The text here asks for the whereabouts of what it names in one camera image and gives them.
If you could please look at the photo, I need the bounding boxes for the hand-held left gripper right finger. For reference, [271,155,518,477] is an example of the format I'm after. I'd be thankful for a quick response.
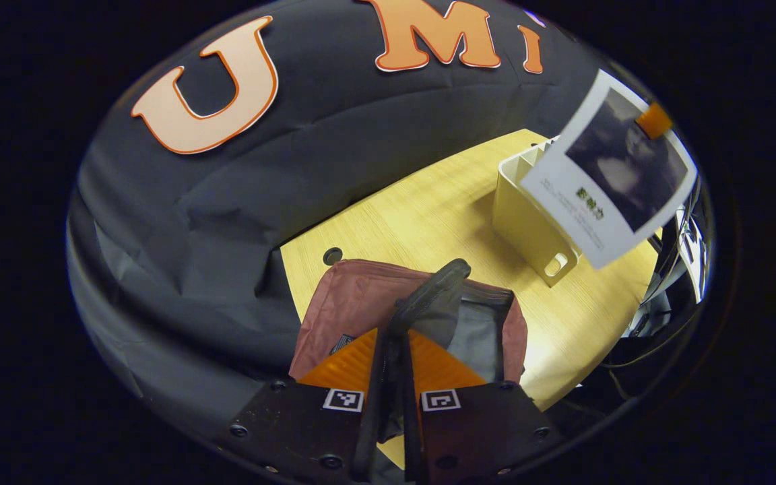
[398,328,564,484]

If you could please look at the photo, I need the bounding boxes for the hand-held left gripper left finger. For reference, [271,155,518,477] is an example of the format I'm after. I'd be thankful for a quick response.
[226,328,389,483]

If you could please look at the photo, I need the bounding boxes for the maroon schoolbag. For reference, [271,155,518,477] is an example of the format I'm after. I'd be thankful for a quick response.
[288,258,529,465]

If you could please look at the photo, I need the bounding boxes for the white book with grey photo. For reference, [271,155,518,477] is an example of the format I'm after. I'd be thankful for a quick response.
[519,69,699,270]

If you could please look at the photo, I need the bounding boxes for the white bookshelf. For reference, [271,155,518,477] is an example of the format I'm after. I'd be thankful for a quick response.
[492,135,581,288]

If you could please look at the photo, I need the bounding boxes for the white board with dark parts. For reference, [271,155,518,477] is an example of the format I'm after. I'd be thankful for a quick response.
[674,202,711,304]

